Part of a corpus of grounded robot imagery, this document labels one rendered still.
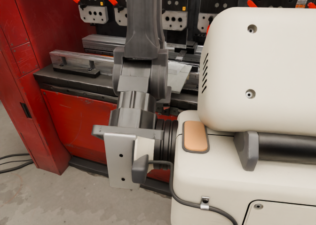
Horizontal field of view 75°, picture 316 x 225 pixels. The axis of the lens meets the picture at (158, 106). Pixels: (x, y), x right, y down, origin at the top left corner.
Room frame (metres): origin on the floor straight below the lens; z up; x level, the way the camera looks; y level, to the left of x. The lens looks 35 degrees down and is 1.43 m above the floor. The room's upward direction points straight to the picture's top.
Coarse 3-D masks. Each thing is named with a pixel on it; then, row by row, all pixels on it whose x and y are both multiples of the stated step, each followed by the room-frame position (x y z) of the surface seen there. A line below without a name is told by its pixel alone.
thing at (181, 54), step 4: (188, 44) 1.19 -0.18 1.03; (192, 44) 1.19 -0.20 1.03; (196, 44) 1.22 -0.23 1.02; (176, 48) 1.19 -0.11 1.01; (180, 48) 1.18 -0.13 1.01; (184, 48) 1.17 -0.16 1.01; (188, 48) 1.17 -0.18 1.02; (192, 48) 1.16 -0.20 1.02; (196, 48) 1.22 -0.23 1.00; (176, 52) 1.19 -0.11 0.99; (180, 52) 1.14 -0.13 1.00; (184, 52) 1.14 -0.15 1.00; (188, 52) 1.17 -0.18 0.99; (192, 52) 1.16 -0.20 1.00; (180, 56) 1.07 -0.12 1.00; (176, 60) 1.03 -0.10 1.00; (180, 60) 1.03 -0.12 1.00
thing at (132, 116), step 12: (120, 96) 0.30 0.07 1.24; (132, 96) 0.29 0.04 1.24; (144, 96) 0.30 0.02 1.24; (120, 108) 0.27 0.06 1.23; (132, 108) 0.27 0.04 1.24; (144, 108) 0.28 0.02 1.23; (120, 120) 0.26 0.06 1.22; (132, 120) 0.25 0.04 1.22; (144, 120) 0.26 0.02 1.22; (156, 120) 0.28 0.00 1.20; (96, 132) 0.24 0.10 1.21; (120, 132) 0.24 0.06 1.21; (132, 132) 0.24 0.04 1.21; (144, 132) 0.24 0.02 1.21; (156, 132) 0.23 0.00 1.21
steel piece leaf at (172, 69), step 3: (168, 66) 0.95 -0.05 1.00; (171, 66) 0.95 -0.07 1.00; (174, 66) 0.95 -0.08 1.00; (177, 66) 0.95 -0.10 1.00; (180, 66) 0.95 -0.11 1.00; (168, 69) 0.88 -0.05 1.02; (171, 69) 0.92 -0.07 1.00; (174, 69) 0.92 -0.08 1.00; (177, 69) 0.92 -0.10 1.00; (180, 69) 0.92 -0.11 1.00; (168, 72) 0.88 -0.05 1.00; (171, 72) 0.87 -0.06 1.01; (174, 72) 0.86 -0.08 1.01; (177, 72) 0.88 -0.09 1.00
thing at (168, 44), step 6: (168, 30) 1.01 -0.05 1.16; (174, 30) 1.00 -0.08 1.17; (186, 30) 0.98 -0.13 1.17; (168, 36) 1.01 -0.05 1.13; (174, 36) 1.00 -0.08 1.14; (180, 36) 0.99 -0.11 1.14; (186, 36) 0.98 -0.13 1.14; (168, 42) 1.01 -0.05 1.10; (174, 42) 1.00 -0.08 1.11; (180, 42) 0.99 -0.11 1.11; (186, 42) 0.99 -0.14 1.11
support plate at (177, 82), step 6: (186, 66) 0.95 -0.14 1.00; (180, 72) 0.89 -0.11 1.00; (168, 78) 0.83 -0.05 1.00; (174, 78) 0.83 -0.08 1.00; (180, 78) 0.83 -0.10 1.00; (186, 78) 0.83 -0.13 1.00; (168, 84) 0.77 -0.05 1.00; (174, 84) 0.77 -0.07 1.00; (180, 84) 0.77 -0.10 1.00; (174, 90) 0.72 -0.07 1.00; (180, 90) 0.72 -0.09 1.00
